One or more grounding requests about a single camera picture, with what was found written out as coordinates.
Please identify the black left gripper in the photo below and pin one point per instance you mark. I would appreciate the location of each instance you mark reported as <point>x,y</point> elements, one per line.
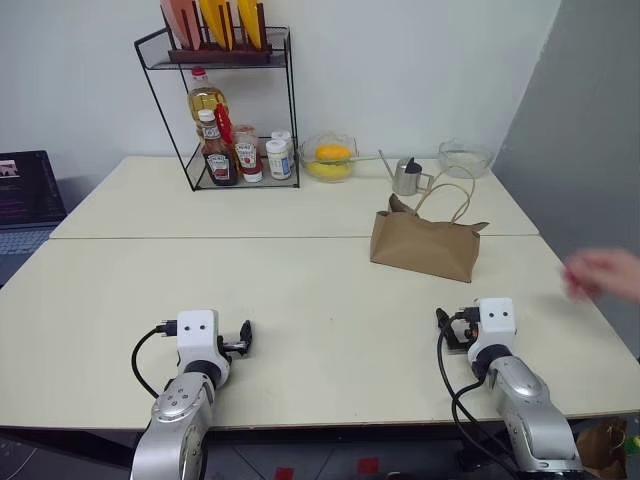
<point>225,348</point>

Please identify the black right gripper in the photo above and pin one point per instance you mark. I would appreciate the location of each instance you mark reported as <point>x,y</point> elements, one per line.
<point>466,327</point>

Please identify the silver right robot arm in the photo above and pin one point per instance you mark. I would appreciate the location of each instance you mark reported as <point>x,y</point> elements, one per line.
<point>525,400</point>

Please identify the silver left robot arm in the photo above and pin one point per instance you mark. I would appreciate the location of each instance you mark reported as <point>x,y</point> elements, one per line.
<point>175,410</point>

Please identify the person's bare hand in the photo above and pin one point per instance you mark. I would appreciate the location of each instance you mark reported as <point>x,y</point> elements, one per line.
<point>597,275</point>

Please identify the red floor tape square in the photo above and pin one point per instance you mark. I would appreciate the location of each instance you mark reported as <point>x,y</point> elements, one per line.
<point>284,474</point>

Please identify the small metal watering can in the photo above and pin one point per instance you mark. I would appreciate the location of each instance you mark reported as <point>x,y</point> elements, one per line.
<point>406,177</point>

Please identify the empty clear glass bowl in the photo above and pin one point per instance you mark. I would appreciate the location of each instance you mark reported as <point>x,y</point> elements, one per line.
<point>465,159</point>

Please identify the large Heinz ketchup bottle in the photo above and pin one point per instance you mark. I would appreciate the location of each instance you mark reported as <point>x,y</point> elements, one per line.
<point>219,162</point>

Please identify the small upside-down ketchup bottle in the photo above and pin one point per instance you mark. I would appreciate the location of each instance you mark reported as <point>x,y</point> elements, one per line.
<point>247,157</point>

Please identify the white seasoning jar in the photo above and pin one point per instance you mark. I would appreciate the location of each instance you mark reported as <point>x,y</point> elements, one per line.
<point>282,136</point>
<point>278,160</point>

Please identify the clear glass bowl with lemons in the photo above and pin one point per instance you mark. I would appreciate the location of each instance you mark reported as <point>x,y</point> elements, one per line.
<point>312,150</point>

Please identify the cooking oil bottle red cap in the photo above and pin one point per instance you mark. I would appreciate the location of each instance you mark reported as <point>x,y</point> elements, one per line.
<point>202,97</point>

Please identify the dark open laptop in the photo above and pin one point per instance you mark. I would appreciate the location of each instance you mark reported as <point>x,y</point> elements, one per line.
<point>27,200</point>

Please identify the dark wooden plate rack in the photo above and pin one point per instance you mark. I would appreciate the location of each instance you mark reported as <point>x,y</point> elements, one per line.
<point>220,54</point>

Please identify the yellow plate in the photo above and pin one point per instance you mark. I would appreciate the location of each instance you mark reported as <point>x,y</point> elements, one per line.
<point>250,22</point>
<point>215,22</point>

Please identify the pink plate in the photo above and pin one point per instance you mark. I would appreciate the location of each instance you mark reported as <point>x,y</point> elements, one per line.
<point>177,22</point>

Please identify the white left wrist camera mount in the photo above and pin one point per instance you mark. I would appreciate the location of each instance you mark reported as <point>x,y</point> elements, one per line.
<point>196,332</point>

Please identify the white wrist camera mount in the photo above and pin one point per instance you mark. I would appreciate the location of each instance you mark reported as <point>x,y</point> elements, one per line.
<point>495,320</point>
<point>196,332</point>

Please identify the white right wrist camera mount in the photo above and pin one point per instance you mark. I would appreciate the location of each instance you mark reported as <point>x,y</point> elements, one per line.
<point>495,320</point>

